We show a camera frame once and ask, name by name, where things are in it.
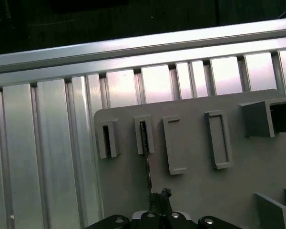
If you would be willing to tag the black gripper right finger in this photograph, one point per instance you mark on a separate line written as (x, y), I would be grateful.
(176, 221)

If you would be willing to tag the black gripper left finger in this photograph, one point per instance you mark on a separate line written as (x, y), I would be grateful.
(143, 221)

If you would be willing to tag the green RAM stick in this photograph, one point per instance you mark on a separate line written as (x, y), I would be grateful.
(148, 171)

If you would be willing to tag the grey parts rack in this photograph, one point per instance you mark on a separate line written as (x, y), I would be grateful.
(193, 190)

